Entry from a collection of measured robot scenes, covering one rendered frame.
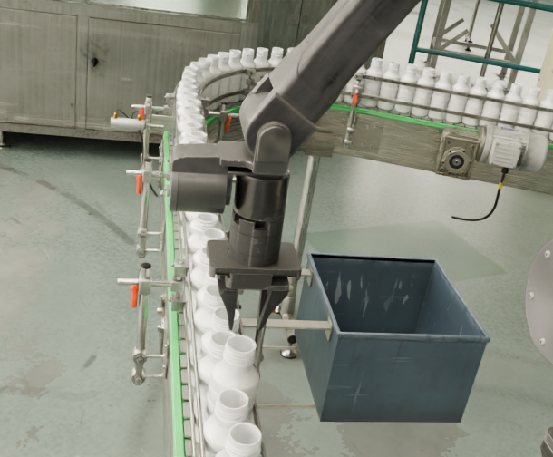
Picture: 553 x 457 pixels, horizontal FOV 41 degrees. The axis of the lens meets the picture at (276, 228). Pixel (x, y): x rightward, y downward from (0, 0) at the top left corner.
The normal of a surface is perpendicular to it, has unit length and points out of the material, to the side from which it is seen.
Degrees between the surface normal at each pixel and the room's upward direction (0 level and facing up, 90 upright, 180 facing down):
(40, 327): 0
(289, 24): 90
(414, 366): 90
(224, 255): 1
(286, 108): 92
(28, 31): 90
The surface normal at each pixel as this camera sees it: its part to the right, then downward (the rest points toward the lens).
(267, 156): 0.13, 0.49
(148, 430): 0.15, -0.88
